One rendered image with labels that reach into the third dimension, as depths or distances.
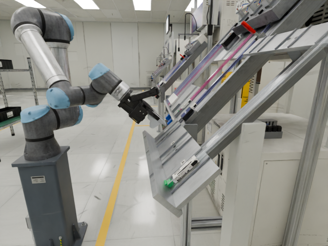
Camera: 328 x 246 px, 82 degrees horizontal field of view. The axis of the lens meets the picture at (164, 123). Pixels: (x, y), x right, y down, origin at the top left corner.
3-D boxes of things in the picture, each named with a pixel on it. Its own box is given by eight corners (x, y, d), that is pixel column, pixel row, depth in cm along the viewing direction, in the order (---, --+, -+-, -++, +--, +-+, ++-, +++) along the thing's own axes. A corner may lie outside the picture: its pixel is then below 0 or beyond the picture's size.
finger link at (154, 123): (158, 133, 82) (142, 119, 80) (168, 123, 81) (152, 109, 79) (159, 135, 79) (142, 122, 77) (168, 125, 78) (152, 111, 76)
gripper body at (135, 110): (140, 120, 84) (118, 102, 81) (153, 106, 83) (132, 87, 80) (139, 125, 77) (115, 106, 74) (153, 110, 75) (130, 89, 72)
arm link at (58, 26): (46, 128, 98) (26, 9, 82) (73, 122, 109) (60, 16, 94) (58, 133, 91) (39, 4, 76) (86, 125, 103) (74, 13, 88)
